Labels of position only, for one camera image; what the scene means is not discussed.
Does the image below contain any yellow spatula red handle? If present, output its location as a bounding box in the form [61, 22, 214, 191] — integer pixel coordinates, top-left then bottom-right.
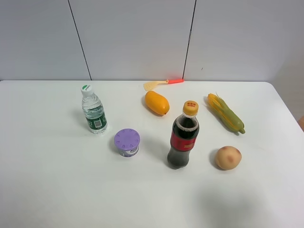
[143, 79, 184, 92]

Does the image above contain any cola bottle yellow cap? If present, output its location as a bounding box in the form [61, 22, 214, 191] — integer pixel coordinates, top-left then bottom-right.
[167, 100, 200, 169]

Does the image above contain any clear water bottle green label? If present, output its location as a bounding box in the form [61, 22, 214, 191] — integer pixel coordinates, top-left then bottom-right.
[81, 85, 107, 134]

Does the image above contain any corn cob with green husk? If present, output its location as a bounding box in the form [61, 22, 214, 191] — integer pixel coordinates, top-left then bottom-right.
[206, 93, 245, 134]

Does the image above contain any purple lidded round container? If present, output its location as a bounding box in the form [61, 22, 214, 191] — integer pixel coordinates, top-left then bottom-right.
[114, 128, 140, 157]

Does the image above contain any orange yellow mango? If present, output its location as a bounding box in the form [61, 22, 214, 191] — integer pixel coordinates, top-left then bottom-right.
[144, 91, 170, 116]

